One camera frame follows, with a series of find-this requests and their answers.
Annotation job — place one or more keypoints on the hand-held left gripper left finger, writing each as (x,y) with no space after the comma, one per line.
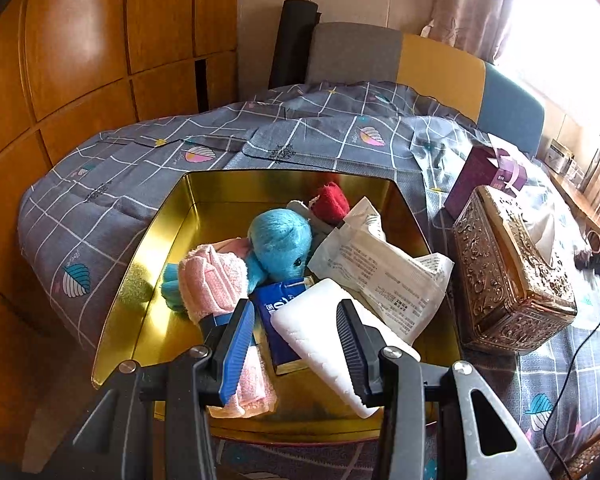
(237,355)

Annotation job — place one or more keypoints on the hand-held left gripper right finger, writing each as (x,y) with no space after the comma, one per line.
(352,350)

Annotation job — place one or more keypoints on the white sponge block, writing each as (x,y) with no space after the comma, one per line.
(310,330)

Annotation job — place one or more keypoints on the blue pocket tissue pack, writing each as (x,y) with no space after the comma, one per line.
(275,310)

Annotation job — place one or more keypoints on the pink white fluffy towel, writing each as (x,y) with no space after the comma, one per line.
(215,275)

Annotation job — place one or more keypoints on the white printed plastic packet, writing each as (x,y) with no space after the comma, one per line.
(380,270)

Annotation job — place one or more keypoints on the blue plush doll pink dress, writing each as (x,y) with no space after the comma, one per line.
(280,240)

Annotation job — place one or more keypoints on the red and beige plush toy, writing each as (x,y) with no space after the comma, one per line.
(330,202)

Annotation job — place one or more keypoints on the gold metal tin box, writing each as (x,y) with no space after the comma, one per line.
(205,195)

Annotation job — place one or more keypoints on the white facial tissue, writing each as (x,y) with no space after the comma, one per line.
(547,232)

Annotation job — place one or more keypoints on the wooden bedside desk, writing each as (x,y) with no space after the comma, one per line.
(580,200)

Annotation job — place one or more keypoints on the ornate gold tissue box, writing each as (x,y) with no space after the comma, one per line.
(500,270)

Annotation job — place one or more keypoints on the purple cardboard tissue box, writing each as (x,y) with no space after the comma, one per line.
(472,180)

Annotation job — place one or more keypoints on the woven straw mat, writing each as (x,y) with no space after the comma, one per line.
(597,460)

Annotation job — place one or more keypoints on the bright window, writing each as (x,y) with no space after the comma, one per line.
(570,35)

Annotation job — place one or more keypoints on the grey yellow blue headboard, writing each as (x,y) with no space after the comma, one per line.
(355,55)

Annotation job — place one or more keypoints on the black rolled mat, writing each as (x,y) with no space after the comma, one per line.
(292,40)

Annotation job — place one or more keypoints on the wooden wardrobe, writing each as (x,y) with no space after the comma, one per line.
(80,60)

